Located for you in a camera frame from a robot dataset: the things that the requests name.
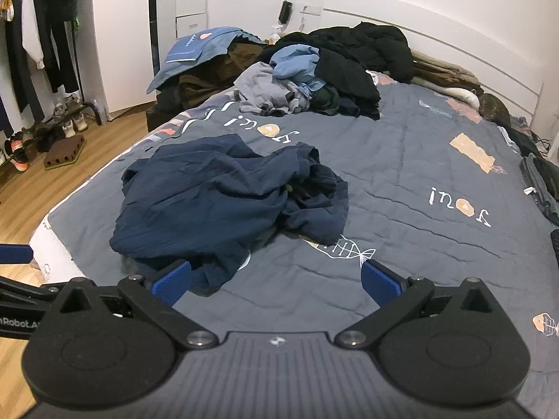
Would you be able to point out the grey sweatshirt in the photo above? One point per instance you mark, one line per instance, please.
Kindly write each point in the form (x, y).
(262, 87)

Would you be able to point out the grey printed quilt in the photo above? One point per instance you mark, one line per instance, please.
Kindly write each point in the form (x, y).
(415, 192)

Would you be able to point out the white wardrobe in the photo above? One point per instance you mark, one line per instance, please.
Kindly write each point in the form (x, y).
(122, 30)

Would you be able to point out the white sneaker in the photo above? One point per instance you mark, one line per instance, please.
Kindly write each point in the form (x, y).
(69, 128)
(81, 123)

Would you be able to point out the camouflage garment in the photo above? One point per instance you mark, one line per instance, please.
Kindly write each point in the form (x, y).
(493, 109)

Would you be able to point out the brown cardboard cat house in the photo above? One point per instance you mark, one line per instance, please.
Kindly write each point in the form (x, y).
(65, 150)

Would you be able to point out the white wall socket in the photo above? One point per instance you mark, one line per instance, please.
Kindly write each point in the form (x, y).
(310, 10)

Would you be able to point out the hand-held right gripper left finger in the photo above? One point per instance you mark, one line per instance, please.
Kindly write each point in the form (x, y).
(170, 283)

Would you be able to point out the black down jacket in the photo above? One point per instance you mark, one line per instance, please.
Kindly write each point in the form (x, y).
(375, 43)

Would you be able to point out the black garment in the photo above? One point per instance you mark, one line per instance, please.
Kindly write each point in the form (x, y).
(345, 74)

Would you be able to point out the blue printed cloth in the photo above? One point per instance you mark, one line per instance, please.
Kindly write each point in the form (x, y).
(205, 43)

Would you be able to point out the white mattress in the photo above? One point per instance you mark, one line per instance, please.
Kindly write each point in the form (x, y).
(54, 253)

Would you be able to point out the grey folded pants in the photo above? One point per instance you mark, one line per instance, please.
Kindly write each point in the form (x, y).
(530, 179)

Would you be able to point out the olive brown coat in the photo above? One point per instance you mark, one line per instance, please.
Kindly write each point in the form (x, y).
(441, 72)

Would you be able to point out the clear bottle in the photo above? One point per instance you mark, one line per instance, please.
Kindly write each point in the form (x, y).
(276, 35)

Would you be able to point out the row of hanging clothes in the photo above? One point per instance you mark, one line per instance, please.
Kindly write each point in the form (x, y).
(30, 30)

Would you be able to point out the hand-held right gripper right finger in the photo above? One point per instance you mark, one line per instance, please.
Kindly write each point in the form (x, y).
(381, 283)

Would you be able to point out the light blue shirt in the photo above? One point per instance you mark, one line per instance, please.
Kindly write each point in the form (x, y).
(295, 63)

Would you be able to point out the small white garment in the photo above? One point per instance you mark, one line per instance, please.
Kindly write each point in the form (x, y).
(380, 77)

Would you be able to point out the clothes rack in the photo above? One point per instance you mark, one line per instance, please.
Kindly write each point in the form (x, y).
(65, 113)

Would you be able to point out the dark navy garment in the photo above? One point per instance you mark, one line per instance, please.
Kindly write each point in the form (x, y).
(349, 105)

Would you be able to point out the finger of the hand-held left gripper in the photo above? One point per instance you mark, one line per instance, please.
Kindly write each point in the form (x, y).
(15, 255)
(26, 291)

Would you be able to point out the brown folded blankets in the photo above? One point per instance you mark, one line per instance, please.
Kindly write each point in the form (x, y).
(458, 30)

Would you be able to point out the dark folded garment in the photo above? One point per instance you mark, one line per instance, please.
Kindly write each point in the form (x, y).
(551, 192)

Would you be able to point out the orange black sneaker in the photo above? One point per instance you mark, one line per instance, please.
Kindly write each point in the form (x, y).
(17, 157)

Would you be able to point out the dark green garment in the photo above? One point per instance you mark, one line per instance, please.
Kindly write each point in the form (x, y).
(325, 100)

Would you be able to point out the white rolled cloth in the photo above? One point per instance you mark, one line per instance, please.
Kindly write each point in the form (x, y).
(463, 95)

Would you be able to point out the navy blue t-shirt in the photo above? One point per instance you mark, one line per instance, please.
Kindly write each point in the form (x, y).
(209, 200)

